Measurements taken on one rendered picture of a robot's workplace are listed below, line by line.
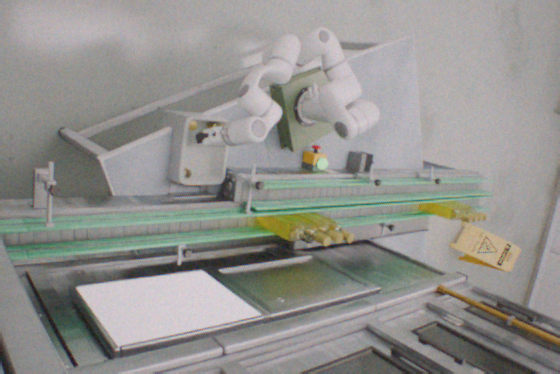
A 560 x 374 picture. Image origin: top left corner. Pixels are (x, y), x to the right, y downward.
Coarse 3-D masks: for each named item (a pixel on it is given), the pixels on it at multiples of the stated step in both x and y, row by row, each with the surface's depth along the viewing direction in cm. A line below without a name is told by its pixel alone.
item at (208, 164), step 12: (192, 120) 150; (204, 120) 153; (216, 120) 156; (228, 120) 159; (192, 132) 159; (192, 144) 160; (192, 156) 162; (204, 156) 165; (216, 156) 165; (180, 168) 152; (192, 168) 163; (204, 168) 166; (216, 168) 165; (180, 180) 153; (192, 180) 157; (204, 180) 160; (216, 180) 163
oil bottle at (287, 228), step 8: (256, 216) 171; (264, 216) 167; (272, 216) 165; (280, 216) 166; (264, 224) 168; (272, 224) 164; (280, 224) 161; (288, 224) 158; (296, 224) 159; (272, 232) 165; (280, 232) 161; (288, 232) 158; (296, 232) 157; (304, 232) 159; (296, 240) 158
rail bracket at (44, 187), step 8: (40, 168) 123; (40, 176) 120; (48, 176) 115; (40, 184) 123; (48, 184) 114; (56, 184) 113; (40, 192) 123; (48, 192) 115; (56, 192) 112; (32, 200) 129; (40, 200) 124; (48, 200) 116; (48, 208) 116; (48, 216) 117; (48, 224) 116
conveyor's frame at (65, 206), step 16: (256, 176) 167; (272, 176) 172; (288, 176) 177; (304, 176) 182; (320, 176) 188; (336, 176) 193; (352, 176) 200; (384, 176) 214; (400, 176) 222; (432, 176) 240; (448, 176) 250; (464, 176) 262; (480, 176) 274; (0, 208) 119; (16, 208) 121; (32, 208) 124; (64, 208) 128; (80, 208) 131; (96, 208) 133; (112, 208) 136; (128, 208) 140; (144, 208) 143; (160, 208) 146; (176, 208) 150; (192, 208) 154
